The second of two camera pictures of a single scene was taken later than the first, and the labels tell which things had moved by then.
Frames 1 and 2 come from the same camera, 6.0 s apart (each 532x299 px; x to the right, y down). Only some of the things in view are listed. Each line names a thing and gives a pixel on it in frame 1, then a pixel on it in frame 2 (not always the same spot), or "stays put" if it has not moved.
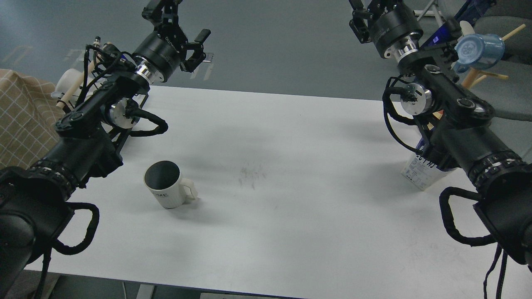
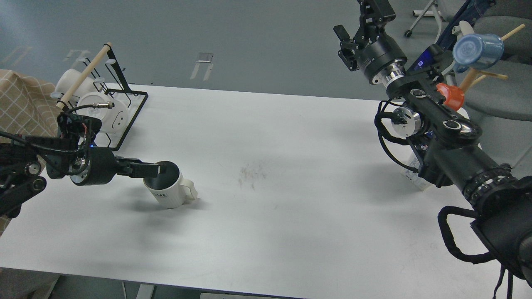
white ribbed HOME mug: x=163 y=178 stays put
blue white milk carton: x=420 y=173 stays put
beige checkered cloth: x=28 y=115 stays put
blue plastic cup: x=477 y=51 stays put
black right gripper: x=384 y=23 to x=375 y=52
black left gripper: x=161 y=52 to x=103 y=165
